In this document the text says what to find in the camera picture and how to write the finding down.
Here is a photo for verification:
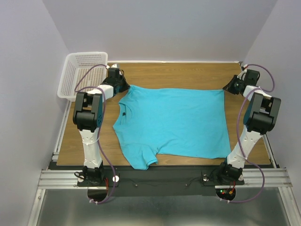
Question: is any right metal knob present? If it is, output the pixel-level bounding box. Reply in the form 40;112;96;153
202;174;209;182

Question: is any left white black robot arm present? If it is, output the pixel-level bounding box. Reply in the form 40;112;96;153
73;64;129;186

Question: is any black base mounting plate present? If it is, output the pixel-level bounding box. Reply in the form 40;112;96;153
77;165;244;197

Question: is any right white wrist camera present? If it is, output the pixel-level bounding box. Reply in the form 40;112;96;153
237;64;248;80

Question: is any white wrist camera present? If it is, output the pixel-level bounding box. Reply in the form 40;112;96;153
237;64;248;80
107;63;124;76

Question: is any left white knob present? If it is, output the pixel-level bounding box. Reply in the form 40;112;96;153
112;176;119;183

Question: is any white perforated plastic basket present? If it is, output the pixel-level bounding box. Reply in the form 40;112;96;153
57;51;108;102

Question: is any aluminium frame rail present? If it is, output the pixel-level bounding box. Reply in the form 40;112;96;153
38;168;292;189

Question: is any circuit board with leds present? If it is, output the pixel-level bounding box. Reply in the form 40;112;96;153
216;188;236;201

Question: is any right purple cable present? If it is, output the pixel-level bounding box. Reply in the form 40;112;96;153
220;63;276;203

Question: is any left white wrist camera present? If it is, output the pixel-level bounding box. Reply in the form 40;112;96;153
107;63;124;76

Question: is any turquoise t shirt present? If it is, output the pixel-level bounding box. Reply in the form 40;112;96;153
113;85;231;170

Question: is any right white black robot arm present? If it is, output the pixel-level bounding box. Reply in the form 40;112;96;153
216;64;282;184

